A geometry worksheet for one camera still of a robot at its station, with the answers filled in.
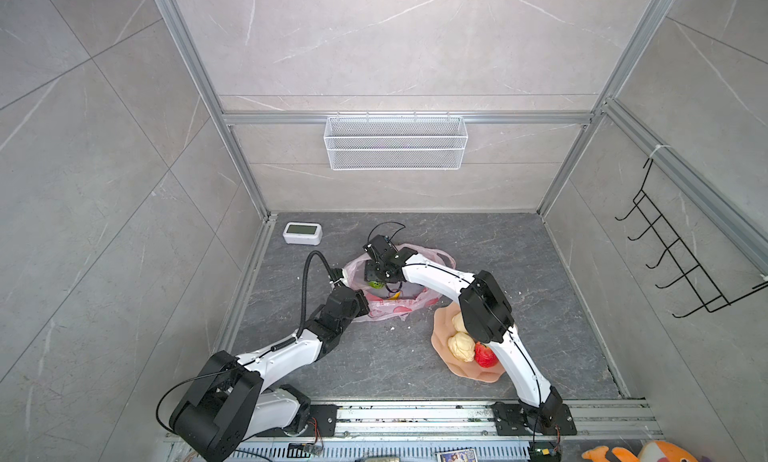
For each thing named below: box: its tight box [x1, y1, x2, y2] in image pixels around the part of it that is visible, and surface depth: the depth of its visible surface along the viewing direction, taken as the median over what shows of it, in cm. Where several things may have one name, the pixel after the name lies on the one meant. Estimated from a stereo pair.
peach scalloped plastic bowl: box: [431, 303, 506, 383], surface depth 81 cm
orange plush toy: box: [581, 440, 715, 462], surface depth 66 cm
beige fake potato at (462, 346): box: [448, 331, 476, 362], surface depth 81 cm
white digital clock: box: [282, 221, 323, 246], surface depth 112 cm
